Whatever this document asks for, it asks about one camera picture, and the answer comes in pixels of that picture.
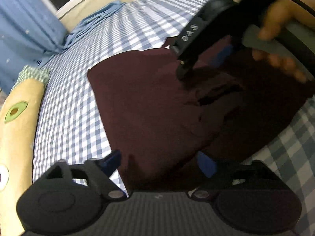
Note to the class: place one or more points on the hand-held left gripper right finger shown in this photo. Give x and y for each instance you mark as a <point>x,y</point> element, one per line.
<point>207,165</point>

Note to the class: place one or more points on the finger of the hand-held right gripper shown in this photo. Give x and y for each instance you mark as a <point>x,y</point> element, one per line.
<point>224,54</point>
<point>185,69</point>

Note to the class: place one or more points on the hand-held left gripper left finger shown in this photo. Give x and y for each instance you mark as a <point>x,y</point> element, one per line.
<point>112,161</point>

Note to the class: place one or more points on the maroon printed sweatshirt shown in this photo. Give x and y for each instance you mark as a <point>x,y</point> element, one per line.
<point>147,103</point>

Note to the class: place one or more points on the person's right hand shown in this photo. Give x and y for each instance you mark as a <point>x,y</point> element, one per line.
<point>280,12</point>

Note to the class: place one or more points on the blue checked bed sheet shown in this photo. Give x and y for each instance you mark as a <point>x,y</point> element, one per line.
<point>73,103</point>

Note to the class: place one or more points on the yellow avocado print pillow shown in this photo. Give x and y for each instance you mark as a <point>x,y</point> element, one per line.
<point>17,140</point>

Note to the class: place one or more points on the blue star-print curtain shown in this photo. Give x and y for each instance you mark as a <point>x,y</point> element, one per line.
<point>24,24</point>

